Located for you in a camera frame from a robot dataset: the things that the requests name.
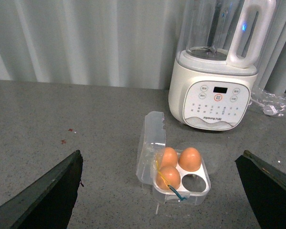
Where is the clear plastic egg box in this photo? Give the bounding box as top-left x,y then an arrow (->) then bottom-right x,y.
136,111 -> 211,206

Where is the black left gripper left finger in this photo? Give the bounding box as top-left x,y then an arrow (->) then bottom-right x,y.
0,150 -> 83,229

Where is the brown egg front left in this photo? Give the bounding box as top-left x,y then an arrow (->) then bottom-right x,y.
155,166 -> 181,190

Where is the clear plastic bag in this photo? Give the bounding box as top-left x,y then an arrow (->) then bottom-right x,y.
248,86 -> 286,119

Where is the white blender with glass jar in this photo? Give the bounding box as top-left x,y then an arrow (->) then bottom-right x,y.
168,0 -> 276,131

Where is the brown egg back right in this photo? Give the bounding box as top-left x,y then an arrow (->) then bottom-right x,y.
178,147 -> 202,172

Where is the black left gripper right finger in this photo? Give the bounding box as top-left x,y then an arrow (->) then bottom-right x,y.
235,150 -> 286,229

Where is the brown egg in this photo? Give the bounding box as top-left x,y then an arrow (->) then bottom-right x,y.
178,147 -> 202,172
155,166 -> 181,190
160,147 -> 178,168

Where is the brown egg back left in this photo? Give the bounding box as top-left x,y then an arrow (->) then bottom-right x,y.
160,147 -> 178,168

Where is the white power cable with plug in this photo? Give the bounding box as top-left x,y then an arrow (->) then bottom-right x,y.
250,98 -> 277,116

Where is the yellow blue elastic string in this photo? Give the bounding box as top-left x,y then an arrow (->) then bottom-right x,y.
155,160 -> 188,201

